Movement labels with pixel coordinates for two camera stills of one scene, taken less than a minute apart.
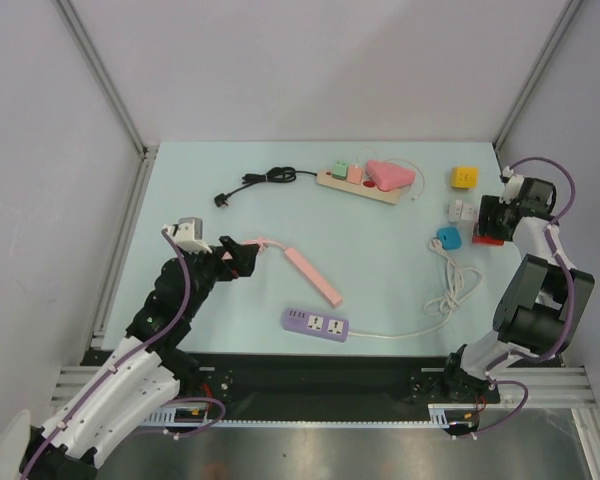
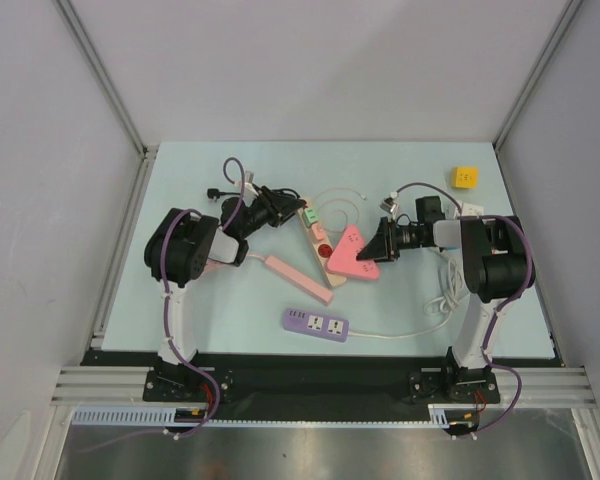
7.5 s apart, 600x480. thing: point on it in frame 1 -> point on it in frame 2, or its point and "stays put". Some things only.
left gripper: (239, 264) -> (278, 207)
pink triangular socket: (387, 176) -> (343, 261)
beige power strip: (355, 180) -> (318, 236)
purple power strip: (315, 324) stays put
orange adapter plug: (354, 174) -> (318, 230)
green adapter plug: (340, 170) -> (310, 216)
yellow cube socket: (464, 178) stays put
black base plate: (304, 386) stays put
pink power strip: (314, 276) -> (300, 280)
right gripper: (493, 216) -> (389, 239)
